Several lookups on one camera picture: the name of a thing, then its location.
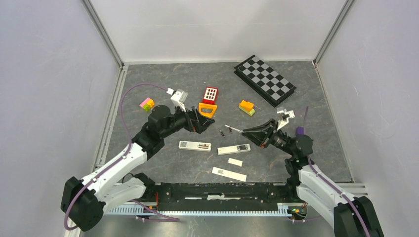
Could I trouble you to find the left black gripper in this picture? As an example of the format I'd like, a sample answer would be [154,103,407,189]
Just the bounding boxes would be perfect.
[161,101,214,138]

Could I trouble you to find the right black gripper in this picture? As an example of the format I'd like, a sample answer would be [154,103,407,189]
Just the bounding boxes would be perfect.
[241,118,295,157]

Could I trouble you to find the white remote control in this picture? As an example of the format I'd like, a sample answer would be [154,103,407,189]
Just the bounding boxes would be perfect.
[217,144,251,155]
[178,141,211,152]

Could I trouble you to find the white battery cover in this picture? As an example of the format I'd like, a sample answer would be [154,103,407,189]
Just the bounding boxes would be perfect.
[228,158,243,167]

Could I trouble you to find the long white remote back cover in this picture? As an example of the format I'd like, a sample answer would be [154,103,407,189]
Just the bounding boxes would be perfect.
[212,167,247,182]

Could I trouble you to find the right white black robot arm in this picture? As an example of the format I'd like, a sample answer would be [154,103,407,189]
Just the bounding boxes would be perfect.
[240,119,384,237]

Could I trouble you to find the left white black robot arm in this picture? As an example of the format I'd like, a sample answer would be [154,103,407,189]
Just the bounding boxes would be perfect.
[60,105,215,231]

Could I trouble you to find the red white window block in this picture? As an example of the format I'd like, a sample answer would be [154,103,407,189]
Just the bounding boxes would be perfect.
[202,86,219,105]

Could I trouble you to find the orange green toy block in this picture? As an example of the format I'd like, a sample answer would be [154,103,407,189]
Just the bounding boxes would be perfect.
[239,100,255,116]

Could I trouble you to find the purple cube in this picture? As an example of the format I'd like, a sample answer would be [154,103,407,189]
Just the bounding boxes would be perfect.
[295,126,306,135]

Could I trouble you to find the black grey checkerboard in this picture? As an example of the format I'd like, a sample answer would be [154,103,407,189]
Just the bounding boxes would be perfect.
[234,55,296,108]

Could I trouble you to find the pink yellow green blocks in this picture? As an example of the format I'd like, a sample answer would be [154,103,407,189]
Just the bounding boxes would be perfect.
[139,97,155,112]

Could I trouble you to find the orange triangular plastic frame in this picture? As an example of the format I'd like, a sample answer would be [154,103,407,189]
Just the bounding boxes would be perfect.
[198,103,217,119]

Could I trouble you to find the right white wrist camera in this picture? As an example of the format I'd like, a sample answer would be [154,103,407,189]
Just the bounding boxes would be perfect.
[277,107,295,130]

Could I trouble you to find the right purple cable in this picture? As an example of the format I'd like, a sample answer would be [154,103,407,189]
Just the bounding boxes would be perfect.
[302,105,372,237]

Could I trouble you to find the purple cable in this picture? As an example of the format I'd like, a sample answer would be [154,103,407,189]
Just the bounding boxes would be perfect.
[63,82,181,231]
[302,105,372,237]

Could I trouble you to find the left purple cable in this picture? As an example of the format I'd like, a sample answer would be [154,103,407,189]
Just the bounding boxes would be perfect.
[63,82,181,231]

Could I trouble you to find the white slotted cable duct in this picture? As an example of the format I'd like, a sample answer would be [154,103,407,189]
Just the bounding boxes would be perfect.
[106,202,292,217]

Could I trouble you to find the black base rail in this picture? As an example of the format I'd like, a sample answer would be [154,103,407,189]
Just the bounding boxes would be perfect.
[137,183,305,211]

